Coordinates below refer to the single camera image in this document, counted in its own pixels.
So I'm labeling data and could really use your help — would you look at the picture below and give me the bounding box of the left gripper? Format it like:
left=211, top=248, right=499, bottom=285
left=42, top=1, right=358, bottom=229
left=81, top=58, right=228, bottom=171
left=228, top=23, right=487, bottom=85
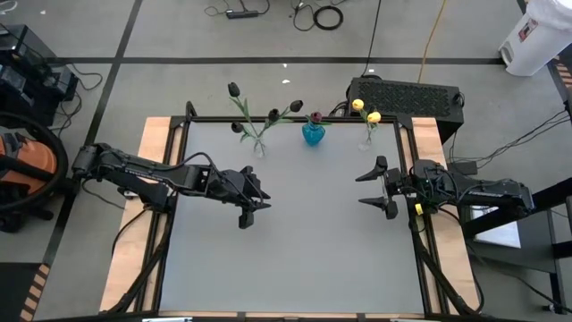
left=209, top=165, right=273, bottom=230

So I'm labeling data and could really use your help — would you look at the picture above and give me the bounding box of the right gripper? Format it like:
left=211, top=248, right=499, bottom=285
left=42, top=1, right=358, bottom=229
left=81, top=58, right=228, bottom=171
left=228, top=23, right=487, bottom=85
left=356, top=155, right=419, bottom=220

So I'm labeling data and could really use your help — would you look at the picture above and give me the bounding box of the yellow artificial tulip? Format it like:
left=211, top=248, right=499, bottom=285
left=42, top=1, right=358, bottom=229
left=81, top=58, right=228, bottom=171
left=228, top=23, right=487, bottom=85
left=366, top=111, right=383, bottom=140
left=351, top=98, right=372, bottom=135

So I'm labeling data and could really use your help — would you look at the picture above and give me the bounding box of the dark red artificial tulip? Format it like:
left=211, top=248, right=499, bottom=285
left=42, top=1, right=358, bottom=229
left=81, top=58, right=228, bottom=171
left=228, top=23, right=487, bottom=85
left=305, top=111, right=332, bottom=129

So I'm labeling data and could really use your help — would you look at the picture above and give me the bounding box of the blue glass vase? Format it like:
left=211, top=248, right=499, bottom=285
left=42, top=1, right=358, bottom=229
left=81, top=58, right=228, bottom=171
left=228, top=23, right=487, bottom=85
left=301, top=121, right=326, bottom=148

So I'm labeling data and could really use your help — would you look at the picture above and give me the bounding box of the black perforated computer case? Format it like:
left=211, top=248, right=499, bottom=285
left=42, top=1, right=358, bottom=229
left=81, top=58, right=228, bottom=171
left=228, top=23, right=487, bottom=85
left=347, top=76, right=466, bottom=144

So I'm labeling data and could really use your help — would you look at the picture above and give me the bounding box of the wooden table side board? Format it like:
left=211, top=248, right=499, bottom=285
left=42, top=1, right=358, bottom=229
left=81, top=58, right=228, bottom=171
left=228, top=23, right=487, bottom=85
left=410, top=116, right=480, bottom=313
left=98, top=116, right=173, bottom=313

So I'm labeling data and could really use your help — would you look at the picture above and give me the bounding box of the white sheet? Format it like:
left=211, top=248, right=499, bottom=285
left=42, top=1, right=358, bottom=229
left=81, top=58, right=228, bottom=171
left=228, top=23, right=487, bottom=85
left=468, top=208, right=523, bottom=250

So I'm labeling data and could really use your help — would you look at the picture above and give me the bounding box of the black desk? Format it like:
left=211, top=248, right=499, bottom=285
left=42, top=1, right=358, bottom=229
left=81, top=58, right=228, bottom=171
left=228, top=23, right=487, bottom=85
left=462, top=178, right=572, bottom=309

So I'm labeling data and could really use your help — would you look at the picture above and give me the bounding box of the black power strip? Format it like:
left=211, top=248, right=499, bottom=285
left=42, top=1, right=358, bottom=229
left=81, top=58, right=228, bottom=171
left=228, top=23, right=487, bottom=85
left=225, top=8, right=260, bottom=21

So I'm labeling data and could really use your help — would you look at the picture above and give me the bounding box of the white pedal trash bin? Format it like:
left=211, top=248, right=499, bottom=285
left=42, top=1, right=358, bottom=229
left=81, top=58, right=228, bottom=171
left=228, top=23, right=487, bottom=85
left=498, top=0, right=572, bottom=77

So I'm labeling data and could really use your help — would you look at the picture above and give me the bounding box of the black mat with striped edge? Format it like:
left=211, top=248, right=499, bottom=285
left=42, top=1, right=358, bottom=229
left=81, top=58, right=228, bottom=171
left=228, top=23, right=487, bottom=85
left=0, top=262, right=51, bottom=322
left=548, top=55, right=572, bottom=90

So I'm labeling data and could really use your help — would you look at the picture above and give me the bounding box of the orange and black vacuum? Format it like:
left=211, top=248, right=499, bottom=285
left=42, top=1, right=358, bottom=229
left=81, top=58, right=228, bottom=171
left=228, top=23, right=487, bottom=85
left=0, top=124, right=62, bottom=233

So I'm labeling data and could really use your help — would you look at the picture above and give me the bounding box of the black equipment box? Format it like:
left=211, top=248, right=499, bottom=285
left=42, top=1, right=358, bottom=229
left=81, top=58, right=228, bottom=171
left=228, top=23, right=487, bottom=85
left=0, top=24, right=80, bottom=126

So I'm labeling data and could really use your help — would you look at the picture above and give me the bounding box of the black aluminium table frame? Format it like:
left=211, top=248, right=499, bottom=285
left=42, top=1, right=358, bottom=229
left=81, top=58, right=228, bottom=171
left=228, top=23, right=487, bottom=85
left=106, top=100, right=486, bottom=319

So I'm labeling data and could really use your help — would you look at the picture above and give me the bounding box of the black hanging cable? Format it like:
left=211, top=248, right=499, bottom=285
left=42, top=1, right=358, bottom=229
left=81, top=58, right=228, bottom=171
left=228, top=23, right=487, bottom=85
left=360, top=0, right=383, bottom=77

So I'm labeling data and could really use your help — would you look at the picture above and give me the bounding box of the yellow cable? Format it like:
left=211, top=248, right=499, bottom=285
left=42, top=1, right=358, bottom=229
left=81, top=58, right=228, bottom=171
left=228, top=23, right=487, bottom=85
left=416, top=0, right=449, bottom=85

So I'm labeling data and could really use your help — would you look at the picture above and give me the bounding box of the coiled black cable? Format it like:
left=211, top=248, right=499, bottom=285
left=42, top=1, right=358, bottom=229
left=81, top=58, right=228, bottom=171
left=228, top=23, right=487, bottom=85
left=312, top=4, right=345, bottom=31

